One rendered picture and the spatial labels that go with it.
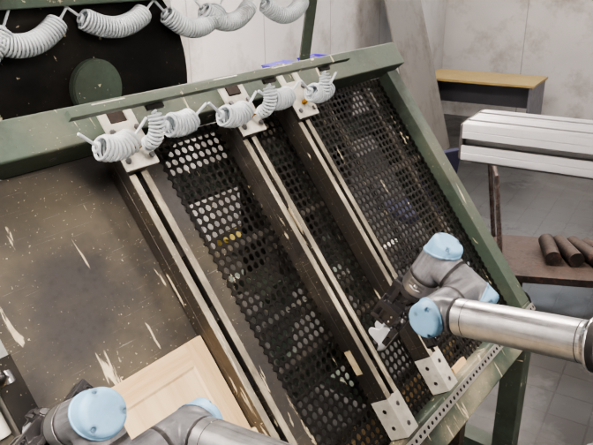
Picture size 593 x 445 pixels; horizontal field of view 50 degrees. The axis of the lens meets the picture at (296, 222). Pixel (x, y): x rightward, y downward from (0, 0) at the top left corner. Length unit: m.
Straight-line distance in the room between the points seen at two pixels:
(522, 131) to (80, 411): 0.70
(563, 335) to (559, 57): 8.62
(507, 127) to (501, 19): 9.06
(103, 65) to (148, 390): 1.05
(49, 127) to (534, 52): 8.62
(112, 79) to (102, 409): 1.35
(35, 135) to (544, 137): 1.14
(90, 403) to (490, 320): 0.71
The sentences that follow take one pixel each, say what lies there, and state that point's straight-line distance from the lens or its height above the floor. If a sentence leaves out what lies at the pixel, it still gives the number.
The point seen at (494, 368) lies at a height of 0.85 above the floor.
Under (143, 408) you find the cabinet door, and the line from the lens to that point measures 1.54.
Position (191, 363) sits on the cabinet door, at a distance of 1.61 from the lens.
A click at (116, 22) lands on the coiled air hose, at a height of 2.04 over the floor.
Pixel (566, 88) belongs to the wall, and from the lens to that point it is 9.74.
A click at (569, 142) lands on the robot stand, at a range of 0.76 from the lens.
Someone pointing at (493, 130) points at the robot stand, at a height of 2.02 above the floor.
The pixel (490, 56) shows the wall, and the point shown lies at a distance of 9.91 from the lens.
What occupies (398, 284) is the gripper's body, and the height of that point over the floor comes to 1.51.
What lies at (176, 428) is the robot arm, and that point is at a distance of 1.06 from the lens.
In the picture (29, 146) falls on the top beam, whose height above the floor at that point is 1.84.
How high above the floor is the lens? 2.21
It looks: 22 degrees down
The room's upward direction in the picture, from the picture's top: 1 degrees counter-clockwise
